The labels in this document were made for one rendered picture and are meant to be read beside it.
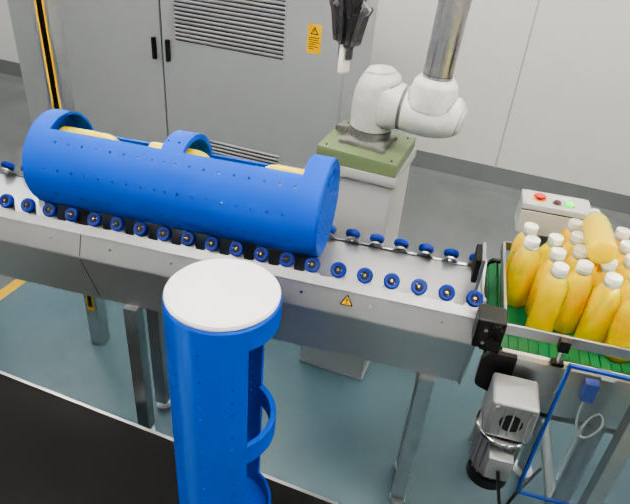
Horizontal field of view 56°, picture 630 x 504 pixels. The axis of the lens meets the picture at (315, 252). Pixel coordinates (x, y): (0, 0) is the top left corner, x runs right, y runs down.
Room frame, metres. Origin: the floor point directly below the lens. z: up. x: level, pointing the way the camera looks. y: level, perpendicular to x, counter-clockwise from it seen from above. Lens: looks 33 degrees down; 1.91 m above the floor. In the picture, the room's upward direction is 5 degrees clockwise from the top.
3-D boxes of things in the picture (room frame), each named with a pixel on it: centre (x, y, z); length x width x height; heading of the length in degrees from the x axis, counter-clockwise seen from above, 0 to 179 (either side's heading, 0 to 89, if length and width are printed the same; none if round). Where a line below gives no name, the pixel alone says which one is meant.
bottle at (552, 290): (1.26, -0.62, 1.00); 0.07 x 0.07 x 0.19
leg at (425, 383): (1.33, -0.37, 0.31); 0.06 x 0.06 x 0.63; 78
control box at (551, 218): (1.63, -0.71, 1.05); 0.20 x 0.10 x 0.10; 78
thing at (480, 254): (1.39, -0.45, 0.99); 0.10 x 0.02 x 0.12; 168
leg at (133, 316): (1.53, 0.59, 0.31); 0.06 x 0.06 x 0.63; 78
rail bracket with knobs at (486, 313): (1.18, -0.46, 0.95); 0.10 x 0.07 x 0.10; 168
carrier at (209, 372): (1.13, 0.21, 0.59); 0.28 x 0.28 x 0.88
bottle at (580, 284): (1.28, -0.69, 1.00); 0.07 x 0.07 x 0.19
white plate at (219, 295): (1.13, 0.21, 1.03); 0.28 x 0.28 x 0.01
